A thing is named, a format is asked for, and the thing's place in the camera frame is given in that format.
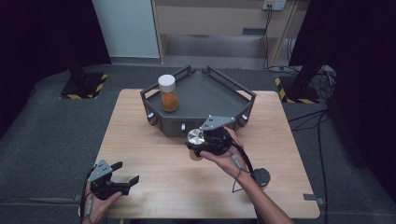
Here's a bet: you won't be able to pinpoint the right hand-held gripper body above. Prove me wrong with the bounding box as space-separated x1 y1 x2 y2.
199 115 236 156

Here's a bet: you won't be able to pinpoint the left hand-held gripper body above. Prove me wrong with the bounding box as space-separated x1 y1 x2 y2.
88 160 131 201

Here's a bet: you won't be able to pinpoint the silver lid spice jar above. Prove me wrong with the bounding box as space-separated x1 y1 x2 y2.
186 128 206 161

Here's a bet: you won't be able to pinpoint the black spice rack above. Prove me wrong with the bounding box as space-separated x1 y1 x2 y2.
139 64 257 138

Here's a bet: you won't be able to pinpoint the black round puck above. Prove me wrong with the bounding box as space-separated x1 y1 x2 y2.
253 167 272 190

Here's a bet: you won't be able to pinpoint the white lid spice jar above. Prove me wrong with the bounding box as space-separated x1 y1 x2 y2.
157 74 180 113

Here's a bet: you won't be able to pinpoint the person's right hand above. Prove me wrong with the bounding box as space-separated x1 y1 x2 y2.
199 125 250 182

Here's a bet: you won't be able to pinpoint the person's left hand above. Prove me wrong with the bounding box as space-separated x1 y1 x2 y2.
81 183 123 224

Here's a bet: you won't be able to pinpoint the black stand with striped base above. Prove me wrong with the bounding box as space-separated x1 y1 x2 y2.
274 55 329 105
60 46 108 100

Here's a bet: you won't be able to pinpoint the grey-blue bar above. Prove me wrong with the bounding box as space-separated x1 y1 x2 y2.
242 27 266 36

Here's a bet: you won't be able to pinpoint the black curtain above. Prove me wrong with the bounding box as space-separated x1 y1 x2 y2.
0 0 112 139
289 0 396 195

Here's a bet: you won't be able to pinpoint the left hand-held gripper cable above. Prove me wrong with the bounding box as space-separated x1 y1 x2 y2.
79 166 96 224

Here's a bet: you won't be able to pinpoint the hand-held gripper cable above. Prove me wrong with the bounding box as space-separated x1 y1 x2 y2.
228 141 260 194
79 166 96 224

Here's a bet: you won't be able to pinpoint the right hand-held gripper cable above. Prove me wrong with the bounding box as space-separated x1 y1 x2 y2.
228 141 260 194

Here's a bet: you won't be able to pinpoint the black cables on floor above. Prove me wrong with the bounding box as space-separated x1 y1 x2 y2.
287 63 338 224

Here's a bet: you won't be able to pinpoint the grey table bracket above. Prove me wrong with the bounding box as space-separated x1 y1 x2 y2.
303 192 327 206

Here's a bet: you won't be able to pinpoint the black cable hanging from socket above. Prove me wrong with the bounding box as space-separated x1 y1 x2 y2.
262 6 273 70

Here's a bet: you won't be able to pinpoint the white wall panel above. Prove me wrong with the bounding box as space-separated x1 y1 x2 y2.
92 0 161 59

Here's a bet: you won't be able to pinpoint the white wall socket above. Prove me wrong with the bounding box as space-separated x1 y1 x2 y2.
262 0 287 11

